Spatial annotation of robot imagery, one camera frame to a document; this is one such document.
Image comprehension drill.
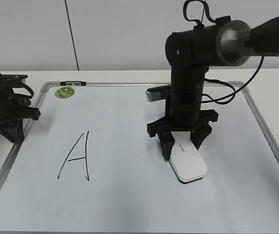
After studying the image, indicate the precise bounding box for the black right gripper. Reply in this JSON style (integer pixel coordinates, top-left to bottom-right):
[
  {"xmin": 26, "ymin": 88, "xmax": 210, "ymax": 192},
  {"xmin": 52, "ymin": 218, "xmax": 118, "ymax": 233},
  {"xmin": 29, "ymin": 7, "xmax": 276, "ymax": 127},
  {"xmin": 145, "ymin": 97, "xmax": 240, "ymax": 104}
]
[{"xmin": 147, "ymin": 110, "xmax": 218, "ymax": 160}]

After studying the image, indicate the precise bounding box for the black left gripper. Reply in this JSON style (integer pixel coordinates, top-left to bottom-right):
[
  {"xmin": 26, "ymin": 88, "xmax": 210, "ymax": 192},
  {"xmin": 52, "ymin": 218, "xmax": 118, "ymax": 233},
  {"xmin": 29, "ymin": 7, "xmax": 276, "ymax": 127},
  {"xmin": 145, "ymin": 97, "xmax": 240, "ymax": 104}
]
[{"xmin": 0, "ymin": 103, "xmax": 40, "ymax": 143}]

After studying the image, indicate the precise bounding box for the white rectangular board eraser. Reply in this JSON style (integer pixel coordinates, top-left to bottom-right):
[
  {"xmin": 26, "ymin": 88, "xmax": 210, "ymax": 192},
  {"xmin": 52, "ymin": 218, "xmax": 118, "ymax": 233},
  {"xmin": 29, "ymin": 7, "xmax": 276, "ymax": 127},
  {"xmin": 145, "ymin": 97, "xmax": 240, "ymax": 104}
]
[{"xmin": 169, "ymin": 132, "xmax": 207, "ymax": 184}]

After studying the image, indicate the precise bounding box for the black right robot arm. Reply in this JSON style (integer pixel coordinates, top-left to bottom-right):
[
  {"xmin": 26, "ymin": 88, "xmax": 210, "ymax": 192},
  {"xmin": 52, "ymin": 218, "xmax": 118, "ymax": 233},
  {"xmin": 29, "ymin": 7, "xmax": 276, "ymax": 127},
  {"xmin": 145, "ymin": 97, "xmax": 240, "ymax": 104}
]
[{"xmin": 147, "ymin": 16, "xmax": 279, "ymax": 160}]

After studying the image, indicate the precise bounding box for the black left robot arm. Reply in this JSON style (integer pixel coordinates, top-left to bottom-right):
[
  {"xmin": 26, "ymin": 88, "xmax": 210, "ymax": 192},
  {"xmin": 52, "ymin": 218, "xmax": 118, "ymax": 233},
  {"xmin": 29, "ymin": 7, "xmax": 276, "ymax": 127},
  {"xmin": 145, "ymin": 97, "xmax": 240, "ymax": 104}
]
[{"xmin": 0, "ymin": 73, "xmax": 40, "ymax": 143}]

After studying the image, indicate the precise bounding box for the round green magnet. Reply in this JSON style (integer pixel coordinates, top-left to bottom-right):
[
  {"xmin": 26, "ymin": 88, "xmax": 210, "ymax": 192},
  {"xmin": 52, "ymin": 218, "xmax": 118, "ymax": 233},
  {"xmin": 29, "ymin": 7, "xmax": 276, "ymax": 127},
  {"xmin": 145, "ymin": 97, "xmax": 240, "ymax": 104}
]
[{"xmin": 55, "ymin": 87, "xmax": 75, "ymax": 99}]

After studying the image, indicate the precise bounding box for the black silver hanger clip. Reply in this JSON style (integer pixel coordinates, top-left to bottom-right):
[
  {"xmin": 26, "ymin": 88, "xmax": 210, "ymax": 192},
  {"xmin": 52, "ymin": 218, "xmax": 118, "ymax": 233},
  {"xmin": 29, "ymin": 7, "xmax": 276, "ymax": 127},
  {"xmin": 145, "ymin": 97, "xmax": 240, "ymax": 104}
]
[{"xmin": 60, "ymin": 81, "xmax": 87, "ymax": 86}]

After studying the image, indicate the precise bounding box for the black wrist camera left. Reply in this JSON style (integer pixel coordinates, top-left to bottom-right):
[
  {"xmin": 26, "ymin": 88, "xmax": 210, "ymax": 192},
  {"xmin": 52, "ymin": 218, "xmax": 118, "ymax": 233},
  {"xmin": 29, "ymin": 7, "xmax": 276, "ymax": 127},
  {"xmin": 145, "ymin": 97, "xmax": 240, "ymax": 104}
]
[{"xmin": 0, "ymin": 74, "xmax": 28, "ymax": 88}]

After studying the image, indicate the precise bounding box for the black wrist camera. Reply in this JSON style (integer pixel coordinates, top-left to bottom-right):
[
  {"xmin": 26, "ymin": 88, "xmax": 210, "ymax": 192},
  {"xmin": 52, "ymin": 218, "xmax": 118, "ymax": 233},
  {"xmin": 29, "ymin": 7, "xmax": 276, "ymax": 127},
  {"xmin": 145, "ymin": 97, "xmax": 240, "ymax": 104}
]
[
  {"xmin": 146, "ymin": 85, "xmax": 171, "ymax": 102},
  {"xmin": 0, "ymin": 74, "xmax": 28, "ymax": 88}
]

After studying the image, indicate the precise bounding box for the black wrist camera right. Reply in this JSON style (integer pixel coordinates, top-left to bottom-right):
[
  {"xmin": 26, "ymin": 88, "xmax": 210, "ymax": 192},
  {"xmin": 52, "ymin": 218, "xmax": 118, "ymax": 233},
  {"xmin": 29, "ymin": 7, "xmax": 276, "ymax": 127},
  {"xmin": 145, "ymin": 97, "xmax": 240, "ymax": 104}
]
[{"xmin": 146, "ymin": 85, "xmax": 171, "ymax": 102}]

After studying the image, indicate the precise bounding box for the white board with grey frame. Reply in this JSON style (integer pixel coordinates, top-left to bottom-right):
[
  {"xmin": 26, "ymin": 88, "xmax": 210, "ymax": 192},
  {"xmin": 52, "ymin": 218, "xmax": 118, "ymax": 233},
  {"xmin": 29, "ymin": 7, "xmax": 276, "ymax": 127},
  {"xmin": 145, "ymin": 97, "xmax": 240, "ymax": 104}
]
[{"xmin": 0, "ymin": 82, "xmax": 279, "ymax": 234}]

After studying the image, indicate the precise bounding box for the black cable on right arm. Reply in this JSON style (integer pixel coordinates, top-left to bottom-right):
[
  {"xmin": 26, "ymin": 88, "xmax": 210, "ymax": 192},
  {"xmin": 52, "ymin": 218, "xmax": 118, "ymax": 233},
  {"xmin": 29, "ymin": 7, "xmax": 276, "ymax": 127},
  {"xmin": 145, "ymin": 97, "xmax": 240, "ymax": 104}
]
[{"xmin": 184, "ymin": 0, "xmax": 264, "ymax": 105}]

